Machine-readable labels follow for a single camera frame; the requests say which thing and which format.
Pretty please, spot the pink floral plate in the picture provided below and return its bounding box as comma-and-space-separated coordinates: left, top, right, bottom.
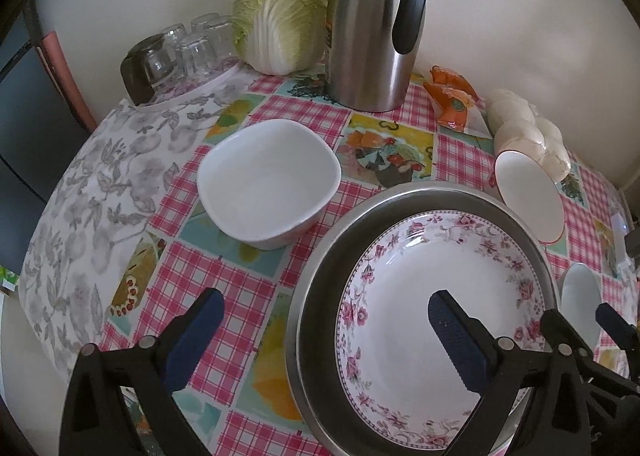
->
335, 210, 544, 452

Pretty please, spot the red rimmed strawberry bowl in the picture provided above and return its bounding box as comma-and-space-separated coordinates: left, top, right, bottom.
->
488, 150, 565, 245

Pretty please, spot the large steel plate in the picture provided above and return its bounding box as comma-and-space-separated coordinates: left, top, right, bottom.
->
285, 181, 559, 455

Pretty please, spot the white square bowl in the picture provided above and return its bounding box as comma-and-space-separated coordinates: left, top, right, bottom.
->
196, 119, 342, 250

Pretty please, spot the light blue printed bowl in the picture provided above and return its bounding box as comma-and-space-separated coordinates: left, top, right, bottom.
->
558, 263, 602, 350

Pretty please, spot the white box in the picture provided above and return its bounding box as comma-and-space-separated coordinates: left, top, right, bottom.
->
611, 212, 629, 252

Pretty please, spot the grey floral cloth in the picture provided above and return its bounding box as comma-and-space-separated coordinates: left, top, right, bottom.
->
17, 63, 258, 381

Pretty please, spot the orange snack packet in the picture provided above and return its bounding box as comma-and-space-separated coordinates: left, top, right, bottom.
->
423, 65, 490, 138

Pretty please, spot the round glass tray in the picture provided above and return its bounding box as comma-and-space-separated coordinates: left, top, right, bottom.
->
139, 60, 244, 109

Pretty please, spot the steel thermos jug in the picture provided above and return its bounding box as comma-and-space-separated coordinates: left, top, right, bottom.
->
326, 0, 427, 112

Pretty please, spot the clear drinking glass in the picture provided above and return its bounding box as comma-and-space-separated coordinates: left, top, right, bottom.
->
176, 32, 217, 78
191, 13, 236, 58
160, 23, 186, 52

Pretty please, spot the napa cabbage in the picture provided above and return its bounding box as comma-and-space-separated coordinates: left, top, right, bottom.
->
232, 0, 328, 76

